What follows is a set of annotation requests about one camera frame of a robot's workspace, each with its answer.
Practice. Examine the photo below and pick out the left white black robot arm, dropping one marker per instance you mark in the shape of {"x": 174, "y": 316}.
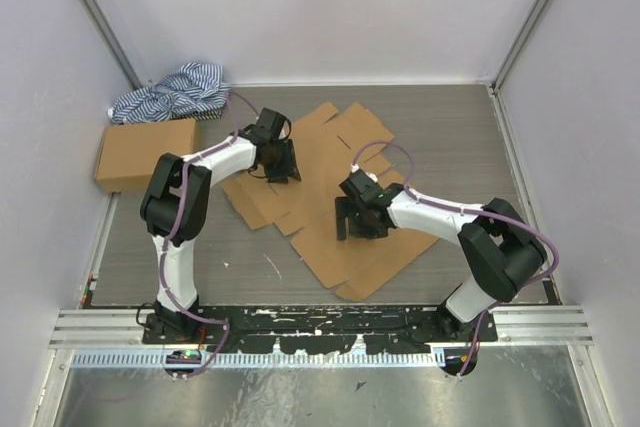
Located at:
{"x": 175, "y": 205}

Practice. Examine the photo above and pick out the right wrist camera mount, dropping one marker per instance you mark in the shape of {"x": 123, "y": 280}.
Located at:
{"x": 357, "y": 171}

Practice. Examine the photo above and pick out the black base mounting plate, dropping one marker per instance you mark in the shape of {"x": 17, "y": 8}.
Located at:
{"x": 316, "y": 329}

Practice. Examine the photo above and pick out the blue white striped cloth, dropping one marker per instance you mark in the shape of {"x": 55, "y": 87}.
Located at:
{"x": 193, "y": 91}

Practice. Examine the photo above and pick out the right aluminium frame post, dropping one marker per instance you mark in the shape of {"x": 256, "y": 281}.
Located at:
{"x": 534, "y": 17}

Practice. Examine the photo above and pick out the aluminium frame post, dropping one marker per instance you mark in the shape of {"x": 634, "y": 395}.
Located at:
{"x": 534, "y": 17}
{"x": 107, "y": 34}

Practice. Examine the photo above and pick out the closed brown cardboard box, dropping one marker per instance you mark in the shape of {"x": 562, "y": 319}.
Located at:
{"x": 129, "y": 152}

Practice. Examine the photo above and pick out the aluminium front rail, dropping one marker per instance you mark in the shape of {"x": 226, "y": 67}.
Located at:
{"x": 518, "y": 324}

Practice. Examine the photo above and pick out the left aluminium frame post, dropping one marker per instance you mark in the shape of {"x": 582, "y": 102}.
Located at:
{"x": 107, "y": 34}

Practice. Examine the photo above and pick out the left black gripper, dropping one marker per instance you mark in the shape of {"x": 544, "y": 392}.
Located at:
{"x": 290, "y": 168}

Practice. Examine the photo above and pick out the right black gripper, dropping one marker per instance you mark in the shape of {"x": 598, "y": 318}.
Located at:
{"x": 342, "y": 210}

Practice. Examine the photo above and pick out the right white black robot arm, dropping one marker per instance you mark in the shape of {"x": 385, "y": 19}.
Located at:
{"x": 502, "y": 252}

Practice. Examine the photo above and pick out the slotted grey cable duct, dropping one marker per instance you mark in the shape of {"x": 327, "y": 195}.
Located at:
{"x": 166, "y": 358}

